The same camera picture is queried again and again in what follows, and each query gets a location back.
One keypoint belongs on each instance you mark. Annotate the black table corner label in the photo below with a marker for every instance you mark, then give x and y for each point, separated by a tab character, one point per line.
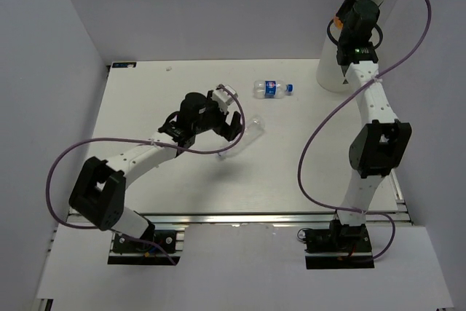
123	65

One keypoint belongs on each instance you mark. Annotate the aluminium table edge rail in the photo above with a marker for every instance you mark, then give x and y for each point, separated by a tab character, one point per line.
210	209

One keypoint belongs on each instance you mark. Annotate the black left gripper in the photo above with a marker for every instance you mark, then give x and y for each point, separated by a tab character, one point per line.
228	132

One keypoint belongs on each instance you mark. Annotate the white bin with black rim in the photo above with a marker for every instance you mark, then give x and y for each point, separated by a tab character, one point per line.
333	67

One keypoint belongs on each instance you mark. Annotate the orange juice bottle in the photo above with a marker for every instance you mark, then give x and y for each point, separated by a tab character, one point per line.
338	24

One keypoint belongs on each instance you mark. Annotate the clear plastic bottle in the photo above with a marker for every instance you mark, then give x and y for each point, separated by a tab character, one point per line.
254	129

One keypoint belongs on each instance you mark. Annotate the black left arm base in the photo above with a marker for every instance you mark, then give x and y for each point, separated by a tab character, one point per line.
127	252

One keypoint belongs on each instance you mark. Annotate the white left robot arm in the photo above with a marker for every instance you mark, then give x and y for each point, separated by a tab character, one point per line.
99	191

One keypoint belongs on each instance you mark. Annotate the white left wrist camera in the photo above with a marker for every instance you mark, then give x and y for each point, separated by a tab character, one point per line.
224	95

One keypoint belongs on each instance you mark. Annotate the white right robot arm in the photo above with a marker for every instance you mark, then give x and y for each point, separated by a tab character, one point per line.
379	146

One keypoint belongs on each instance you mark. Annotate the blue label plastic bottle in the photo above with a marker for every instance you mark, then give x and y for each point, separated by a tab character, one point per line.
271	89

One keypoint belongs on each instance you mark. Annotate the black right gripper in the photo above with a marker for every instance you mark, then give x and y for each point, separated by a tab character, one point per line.
349	3

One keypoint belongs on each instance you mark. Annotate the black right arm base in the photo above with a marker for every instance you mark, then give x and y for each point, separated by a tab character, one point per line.
339	246

